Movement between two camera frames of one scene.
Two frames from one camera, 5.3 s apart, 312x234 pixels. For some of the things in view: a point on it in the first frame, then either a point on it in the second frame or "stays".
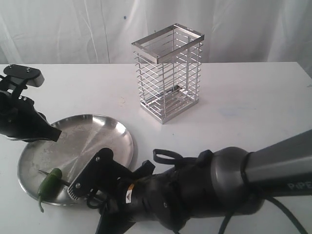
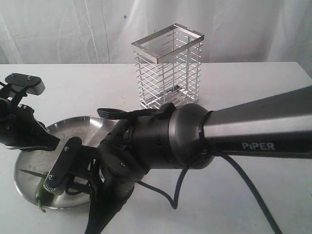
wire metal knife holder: (167, 66) stays
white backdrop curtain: (102, 32) stays
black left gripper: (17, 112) to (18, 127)
